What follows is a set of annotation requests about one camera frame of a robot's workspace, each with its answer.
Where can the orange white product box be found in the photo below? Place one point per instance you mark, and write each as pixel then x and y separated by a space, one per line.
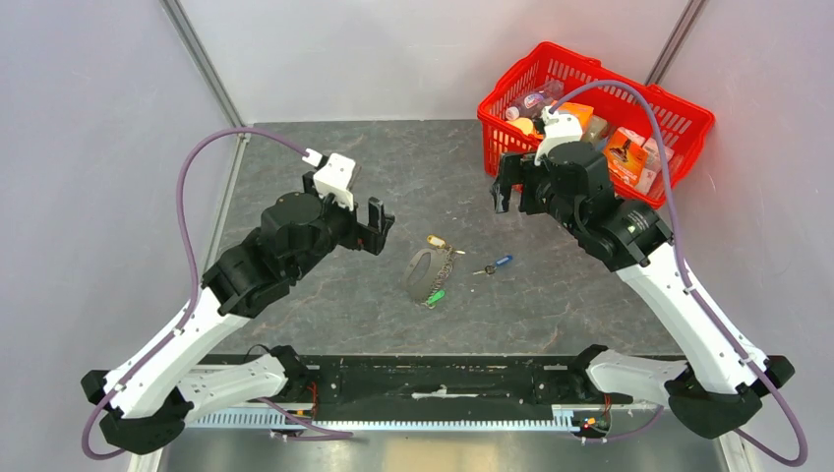
pixel 626 155

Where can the clear plastic bottle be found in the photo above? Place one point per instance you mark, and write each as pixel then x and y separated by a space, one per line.
pixel 530 103

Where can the round yellow lid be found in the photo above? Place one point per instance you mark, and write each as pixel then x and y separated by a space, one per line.
pixel 524 125

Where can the aluminium frame post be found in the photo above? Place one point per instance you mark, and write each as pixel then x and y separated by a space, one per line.
pixel 675 41
pixel 179 19

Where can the white small box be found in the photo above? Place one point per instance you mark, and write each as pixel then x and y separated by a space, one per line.
pixel 652 167

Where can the right aluminium frame post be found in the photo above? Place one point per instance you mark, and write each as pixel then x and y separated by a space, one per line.
pixel 675 41

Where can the blue tagged key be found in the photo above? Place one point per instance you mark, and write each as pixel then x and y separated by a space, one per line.
pixel 492 268

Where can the left aluminium frame post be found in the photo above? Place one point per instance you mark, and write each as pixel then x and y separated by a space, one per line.
pixel 179 19

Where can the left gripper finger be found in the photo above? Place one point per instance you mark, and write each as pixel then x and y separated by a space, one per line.
pixel 376 212
pixel 380 232

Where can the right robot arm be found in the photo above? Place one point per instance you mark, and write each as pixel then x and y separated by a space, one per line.
pixel 720 383

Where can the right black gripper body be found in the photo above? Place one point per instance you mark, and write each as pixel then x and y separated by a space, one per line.
pixel 543 200

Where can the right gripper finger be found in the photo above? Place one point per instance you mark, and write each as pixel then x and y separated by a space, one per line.
pixel 526 180
pixel 501 191

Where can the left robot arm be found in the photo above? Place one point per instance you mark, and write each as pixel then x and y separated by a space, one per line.
pixel 146 403

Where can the orange cardboard box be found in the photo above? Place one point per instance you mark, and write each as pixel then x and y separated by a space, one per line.
pixel 580 114

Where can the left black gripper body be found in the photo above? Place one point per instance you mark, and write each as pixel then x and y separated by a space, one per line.
pixel 342 223

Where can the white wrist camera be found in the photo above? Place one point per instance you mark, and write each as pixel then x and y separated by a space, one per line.
pixel 549 140
pixel 334 176

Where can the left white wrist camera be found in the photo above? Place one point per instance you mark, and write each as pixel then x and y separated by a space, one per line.
pixel 334 176

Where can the yellow tagged key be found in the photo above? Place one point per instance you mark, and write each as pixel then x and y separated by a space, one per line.
pixel 442 244

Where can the slotted cable duct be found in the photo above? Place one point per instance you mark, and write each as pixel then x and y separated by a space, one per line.
pixel 557 420

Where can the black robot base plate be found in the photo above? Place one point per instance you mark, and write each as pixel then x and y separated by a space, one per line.
pixel 440 387

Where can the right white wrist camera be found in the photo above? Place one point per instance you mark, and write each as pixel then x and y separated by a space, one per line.
pixel 549 140

